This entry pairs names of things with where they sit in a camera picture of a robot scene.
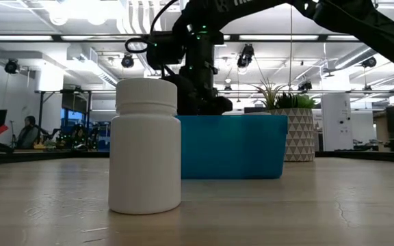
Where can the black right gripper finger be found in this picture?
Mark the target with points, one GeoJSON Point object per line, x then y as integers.
{"type": "Point", "coordinates": [197, 102]}

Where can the white pill bottle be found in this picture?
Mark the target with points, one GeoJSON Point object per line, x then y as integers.
{"type": "Point", "coordinates": [144, 147]}

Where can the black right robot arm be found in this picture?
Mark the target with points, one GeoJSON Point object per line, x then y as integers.
{"type": "Point", "coordinates": [371, 27]}

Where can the blue plastic basket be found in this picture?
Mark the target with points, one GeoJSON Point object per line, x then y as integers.
{"type": "Point", "coordinates": [233, 147]}

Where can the black ceiling spotlight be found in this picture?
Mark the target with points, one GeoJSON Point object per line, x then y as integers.
{"type": "Point", "coordinates": [368, 62]}
{"type": "Point", "coordinates": [127, 61]}
{"type": "Point", "coordinates": [11, 66]}
{"type": "Point", "coordinates": [246, 56]}

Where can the pale spiky plant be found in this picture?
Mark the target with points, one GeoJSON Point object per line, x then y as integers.
{"type": "Point", "coordinates": [269, 94]}

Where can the green succulent plant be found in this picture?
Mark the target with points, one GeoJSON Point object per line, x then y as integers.
{"type": "Point", "coordinates": [294, 101]}

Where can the white triangle-patterned plant pot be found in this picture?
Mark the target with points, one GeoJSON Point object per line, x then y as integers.
{"type": "Point", "coordinates": [298, 135]}

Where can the white pillar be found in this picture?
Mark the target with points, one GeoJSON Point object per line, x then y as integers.
{"type": "Point", "coordinates": [336, 121]}

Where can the person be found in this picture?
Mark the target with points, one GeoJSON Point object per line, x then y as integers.
{"type": "Point", "coordinates": [27, 133]}

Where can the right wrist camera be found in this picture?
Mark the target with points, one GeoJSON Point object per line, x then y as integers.
{"type": "Point", "coordinates": [164, 51]}

